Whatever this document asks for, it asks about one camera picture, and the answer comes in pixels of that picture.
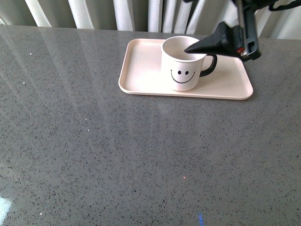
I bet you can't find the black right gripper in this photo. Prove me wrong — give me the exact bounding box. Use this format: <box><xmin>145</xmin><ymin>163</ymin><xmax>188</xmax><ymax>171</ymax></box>
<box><xmin>184</xmin><ymin>0</ymin><xmax>301</xmax><ymax>62</ymax></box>

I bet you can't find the white smiley mug black handle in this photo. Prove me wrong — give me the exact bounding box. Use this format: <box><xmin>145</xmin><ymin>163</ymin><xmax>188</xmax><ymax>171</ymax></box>
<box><xmin>161</xmin><ymin>36</ymin><xmax>218</xmax><ymax>91</ymax></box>

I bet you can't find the white pleated curtain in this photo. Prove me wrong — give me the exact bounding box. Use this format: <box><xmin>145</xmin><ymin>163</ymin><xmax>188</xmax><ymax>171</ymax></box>
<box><xmin>0</xmin><ymin>0</ymin><xmax>301</xmax><ymax>40</ymax></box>

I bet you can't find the pink rectangular plastic tray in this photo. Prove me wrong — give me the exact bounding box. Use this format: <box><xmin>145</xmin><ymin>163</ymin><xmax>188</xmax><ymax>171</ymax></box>
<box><xmin>119</xmin><ymin>39</ymin><xmax>253</xmax><ymax>100</ymax></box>

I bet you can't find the blue tape mark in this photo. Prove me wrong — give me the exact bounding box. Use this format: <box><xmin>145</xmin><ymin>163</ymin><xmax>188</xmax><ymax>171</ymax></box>
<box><xmin>198</xmin><ymin>212</ymin><xmax>204</xmax><ymax>226</ymax></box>

